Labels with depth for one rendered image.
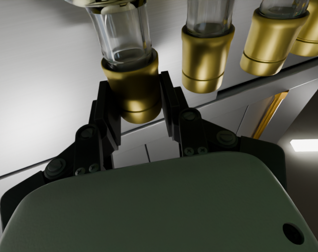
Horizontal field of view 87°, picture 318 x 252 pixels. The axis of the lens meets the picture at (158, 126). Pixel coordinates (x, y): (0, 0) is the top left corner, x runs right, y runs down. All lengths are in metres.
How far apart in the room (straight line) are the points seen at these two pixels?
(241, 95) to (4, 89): 0.44
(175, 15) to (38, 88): 0.20
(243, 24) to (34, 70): 0.33
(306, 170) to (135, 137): 2.13
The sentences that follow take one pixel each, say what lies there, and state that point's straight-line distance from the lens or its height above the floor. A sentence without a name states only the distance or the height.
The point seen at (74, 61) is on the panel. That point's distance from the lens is 0.24.
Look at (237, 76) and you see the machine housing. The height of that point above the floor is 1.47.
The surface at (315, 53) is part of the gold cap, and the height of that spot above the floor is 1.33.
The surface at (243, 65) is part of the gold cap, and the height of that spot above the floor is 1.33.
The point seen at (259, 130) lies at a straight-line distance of 0.71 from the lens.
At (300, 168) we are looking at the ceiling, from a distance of 2.33.
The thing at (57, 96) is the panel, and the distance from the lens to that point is 0.27.
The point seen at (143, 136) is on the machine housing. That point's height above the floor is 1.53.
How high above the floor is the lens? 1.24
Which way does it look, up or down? 49 degrees up
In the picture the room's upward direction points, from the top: 172 degrees clockwise
